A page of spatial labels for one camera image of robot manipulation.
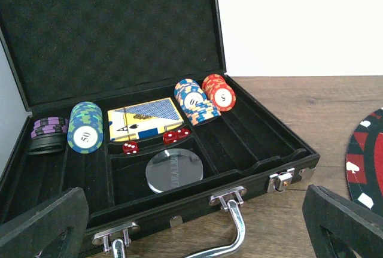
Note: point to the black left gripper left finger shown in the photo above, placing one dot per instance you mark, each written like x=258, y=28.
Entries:
x=54, y=228

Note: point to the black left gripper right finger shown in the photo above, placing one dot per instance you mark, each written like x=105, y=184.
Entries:
x=338, y=227

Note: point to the round red black poker mat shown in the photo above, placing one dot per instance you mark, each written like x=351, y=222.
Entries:
x=363, y=162

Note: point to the purple black chip stack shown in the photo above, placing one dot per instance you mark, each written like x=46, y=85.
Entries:
x=48, y=136

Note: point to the green blue 50 chip stack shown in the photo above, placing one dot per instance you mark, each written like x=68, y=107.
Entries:
x=85, y=131

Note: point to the red die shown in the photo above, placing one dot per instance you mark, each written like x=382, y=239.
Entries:
x=130, y=147
x=170, y=137
x=182, y=133

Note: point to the clear acrylic dealer button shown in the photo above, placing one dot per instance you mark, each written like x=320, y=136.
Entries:
x=173, y=168

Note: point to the boxed playing card deck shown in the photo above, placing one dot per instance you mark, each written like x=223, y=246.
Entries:
x=143, y=120

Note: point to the black poker case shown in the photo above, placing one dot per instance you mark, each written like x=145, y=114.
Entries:
x=116, y=53

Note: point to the red chip stack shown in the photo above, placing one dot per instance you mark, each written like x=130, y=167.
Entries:
x=219, y=92

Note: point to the blue orange chip stack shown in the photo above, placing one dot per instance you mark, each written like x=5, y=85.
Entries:
x=195, y=103

